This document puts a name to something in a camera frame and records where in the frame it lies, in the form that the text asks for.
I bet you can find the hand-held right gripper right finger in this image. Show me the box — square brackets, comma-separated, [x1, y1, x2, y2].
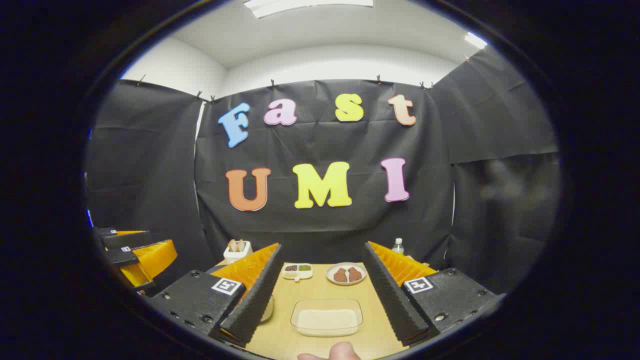
[362, 241, 498, 347]

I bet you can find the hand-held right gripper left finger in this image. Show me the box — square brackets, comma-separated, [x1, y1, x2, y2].
[150, 243, 283, 348]

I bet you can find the white toaster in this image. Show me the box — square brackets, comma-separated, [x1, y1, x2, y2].
[223, 241, 253, 265]

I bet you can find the round beige plate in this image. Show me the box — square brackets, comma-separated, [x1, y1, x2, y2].
[326, 262, 367, 286]

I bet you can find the white divided condiment dish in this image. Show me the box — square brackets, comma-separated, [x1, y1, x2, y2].
[282, 263, 314, 282]

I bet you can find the black backdrop cloth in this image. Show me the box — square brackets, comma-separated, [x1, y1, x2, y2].
[85, 47, 561, 296]

